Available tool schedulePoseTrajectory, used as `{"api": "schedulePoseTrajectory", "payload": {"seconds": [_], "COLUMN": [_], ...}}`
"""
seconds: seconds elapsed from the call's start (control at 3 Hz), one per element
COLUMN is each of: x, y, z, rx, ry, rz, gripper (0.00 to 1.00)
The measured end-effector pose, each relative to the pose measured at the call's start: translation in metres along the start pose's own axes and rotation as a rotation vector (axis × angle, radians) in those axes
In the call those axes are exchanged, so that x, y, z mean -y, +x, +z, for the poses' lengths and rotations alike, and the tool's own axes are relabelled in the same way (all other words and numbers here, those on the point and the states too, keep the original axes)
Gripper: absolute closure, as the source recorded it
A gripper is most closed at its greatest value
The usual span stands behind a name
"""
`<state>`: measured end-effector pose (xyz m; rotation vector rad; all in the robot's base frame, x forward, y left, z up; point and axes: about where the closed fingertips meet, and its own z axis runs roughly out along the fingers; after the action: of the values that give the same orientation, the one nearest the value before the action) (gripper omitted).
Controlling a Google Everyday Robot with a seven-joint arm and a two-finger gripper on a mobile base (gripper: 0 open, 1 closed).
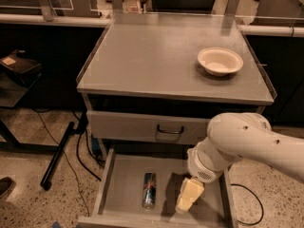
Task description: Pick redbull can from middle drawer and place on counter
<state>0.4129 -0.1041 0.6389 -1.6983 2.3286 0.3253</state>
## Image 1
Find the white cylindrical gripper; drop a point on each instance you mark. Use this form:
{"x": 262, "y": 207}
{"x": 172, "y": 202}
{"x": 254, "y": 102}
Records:
{"x": 202, "y": 169}

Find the blue silver redbull can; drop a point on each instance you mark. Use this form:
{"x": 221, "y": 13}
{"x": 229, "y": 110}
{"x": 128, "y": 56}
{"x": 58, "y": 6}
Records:
{"x": 149, "y": 190}

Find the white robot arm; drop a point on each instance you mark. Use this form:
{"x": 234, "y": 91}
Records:
{"x": 231, "y": 137}

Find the open middle drawer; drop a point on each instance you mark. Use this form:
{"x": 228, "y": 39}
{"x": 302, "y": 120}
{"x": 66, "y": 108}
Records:
{"x": 119, "y": 200}

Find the closed top drawer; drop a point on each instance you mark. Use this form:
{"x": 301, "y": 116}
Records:
{"x": 143, "y": 128}

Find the grey metal drawer cabinet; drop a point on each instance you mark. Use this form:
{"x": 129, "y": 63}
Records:
{"x": 148, "y": 64}

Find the white paper bowl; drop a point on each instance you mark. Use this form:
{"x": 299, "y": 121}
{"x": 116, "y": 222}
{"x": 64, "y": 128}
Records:
{"x": 219, "y": 61}

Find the black metal floor bar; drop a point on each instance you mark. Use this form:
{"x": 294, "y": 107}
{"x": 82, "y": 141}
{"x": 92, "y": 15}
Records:
{"x": 71, "y": 130}

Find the dark shoe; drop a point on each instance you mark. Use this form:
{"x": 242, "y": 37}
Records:
{"x": 6, "y": 186}

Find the black side table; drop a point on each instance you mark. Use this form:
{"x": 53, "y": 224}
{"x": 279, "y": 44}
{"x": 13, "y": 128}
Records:
{"x": 10, "y": 94}

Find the black box device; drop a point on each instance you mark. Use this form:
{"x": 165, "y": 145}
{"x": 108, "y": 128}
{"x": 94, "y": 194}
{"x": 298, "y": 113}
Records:
{"x": 23, "y": 71}

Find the black drawer handle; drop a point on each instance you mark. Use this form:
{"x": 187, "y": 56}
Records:
{"x": 166, "y": 131}

